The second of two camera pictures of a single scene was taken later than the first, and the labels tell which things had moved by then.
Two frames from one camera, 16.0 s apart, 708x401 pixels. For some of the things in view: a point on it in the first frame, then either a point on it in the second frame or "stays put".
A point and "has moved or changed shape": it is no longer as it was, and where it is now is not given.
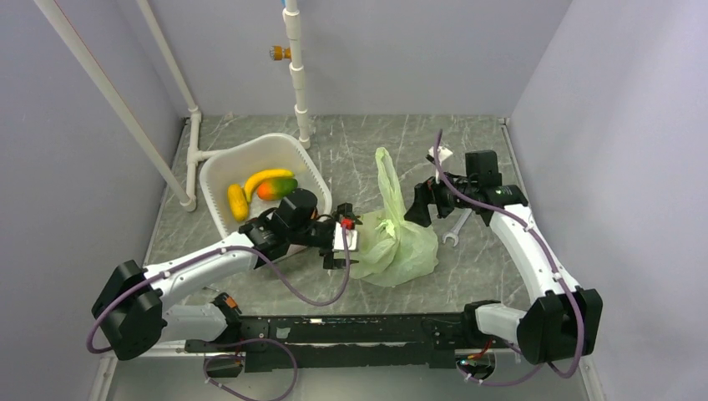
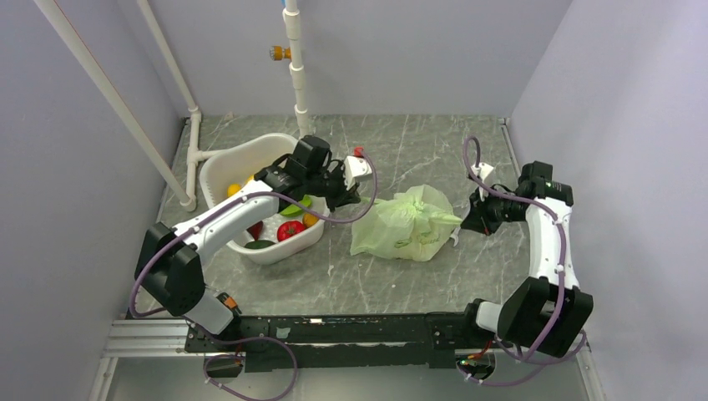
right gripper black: x=427 y=193 to x=479 y=219
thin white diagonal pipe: x=194 y=155 stays put
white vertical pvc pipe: x=291 y=16 stays put
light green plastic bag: x=391 y=250 has moved or changed shape
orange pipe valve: x=278 y=53 stays put
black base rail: x=290 y=342 stays put
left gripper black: x=330 y=261 to x=343 y=196
